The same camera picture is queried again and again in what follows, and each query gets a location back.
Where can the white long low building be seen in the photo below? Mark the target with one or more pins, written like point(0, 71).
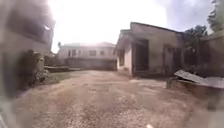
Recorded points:
point(88, 51)

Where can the unfinished grey concrete building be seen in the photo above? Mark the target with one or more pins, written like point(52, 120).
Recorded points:
point(150, 46)

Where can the dark green bush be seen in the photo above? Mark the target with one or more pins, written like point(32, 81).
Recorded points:
point(28, 70)

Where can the corrugated metal sheets pile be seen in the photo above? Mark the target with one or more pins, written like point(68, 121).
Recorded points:
point(196, 81)

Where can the trees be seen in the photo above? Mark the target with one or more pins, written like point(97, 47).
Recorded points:
point(200, 30)

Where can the grey two-storey building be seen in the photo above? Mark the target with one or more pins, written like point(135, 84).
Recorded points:
point(23, 30)

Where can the low dark wall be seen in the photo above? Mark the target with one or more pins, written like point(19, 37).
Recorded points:
point(58, 69)

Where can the grey wall building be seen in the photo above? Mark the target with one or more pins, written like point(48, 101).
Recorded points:
point(208, 53)

